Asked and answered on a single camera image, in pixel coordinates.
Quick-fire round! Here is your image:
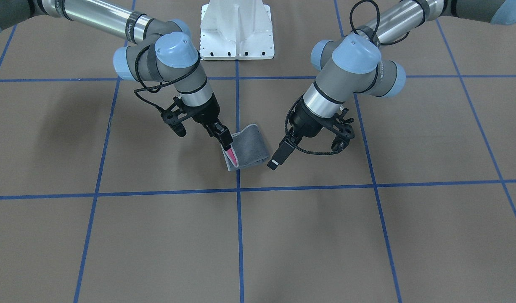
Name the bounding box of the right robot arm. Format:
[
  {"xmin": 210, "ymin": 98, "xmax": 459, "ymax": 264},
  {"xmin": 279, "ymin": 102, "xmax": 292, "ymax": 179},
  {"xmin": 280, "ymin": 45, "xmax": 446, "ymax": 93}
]
[{"xmin": 0, "ymin": 0, "xmax": 233, "ymax": 152}]

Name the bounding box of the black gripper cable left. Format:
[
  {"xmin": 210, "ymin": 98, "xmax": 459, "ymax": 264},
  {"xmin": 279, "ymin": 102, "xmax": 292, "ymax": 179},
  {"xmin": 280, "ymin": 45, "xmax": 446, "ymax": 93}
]
[{"xmin": 283, "ymin": 95, "xmax": 342, "ymax": 156}]

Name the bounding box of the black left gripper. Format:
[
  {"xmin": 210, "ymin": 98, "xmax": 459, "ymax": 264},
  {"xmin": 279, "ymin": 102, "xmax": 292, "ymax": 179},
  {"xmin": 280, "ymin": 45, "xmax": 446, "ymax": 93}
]
[{"xmin": 267, "ymin": 101, "xmax": 323, "ymax": 170}]

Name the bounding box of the pink and grey towel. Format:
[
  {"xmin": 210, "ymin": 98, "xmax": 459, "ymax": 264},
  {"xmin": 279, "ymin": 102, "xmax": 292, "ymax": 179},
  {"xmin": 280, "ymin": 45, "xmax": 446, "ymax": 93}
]
[{"xmin": 223, "ymin": 123, "xmax": 270, "ymax": 171}]

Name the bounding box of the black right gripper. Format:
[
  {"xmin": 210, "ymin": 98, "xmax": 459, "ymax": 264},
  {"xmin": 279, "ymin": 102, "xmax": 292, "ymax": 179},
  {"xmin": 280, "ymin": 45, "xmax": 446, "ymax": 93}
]
[{"xmin": 192, "ymin": 93, "xmax": 233, "ymax": 152}]

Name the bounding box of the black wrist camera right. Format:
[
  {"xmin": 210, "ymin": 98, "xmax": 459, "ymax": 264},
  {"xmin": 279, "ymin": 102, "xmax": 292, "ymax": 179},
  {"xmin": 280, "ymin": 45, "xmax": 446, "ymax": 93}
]
[{"xmin": 161, "ymin": 96, "xmax": 196, "ymax": 137}]

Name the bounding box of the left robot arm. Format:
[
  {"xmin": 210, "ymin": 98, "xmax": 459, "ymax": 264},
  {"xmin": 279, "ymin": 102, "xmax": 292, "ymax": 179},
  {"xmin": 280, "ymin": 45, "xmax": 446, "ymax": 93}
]
[{"xmin": 267, "ymin": 0, "xmax": 516, "ymax": 170}]

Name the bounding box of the white pedestal column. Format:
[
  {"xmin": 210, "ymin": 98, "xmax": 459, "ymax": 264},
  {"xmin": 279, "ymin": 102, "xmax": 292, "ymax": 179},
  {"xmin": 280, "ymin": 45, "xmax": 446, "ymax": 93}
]
[{"xmin": 199, "ymin": 0, "xmax": 275, "ymax": 60}]

